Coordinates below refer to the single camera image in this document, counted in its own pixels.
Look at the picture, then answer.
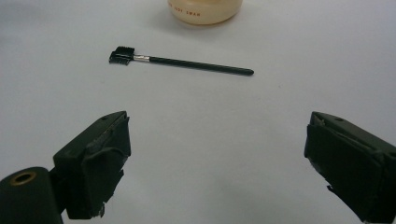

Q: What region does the cream round jar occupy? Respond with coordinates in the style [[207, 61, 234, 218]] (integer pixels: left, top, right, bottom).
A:
[[166, 0, 244, 26]]

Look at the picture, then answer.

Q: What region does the black eyebrow comb brush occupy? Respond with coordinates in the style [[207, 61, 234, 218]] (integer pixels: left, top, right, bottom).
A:
[[108, 46, 255, 77]]

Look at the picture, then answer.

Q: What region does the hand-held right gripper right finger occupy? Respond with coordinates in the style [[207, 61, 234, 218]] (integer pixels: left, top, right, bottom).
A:
[[304, 111, 396, 224]]

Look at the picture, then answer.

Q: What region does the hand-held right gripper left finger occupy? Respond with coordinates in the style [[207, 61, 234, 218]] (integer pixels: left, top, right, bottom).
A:
[[49, 110, 132, 220]]

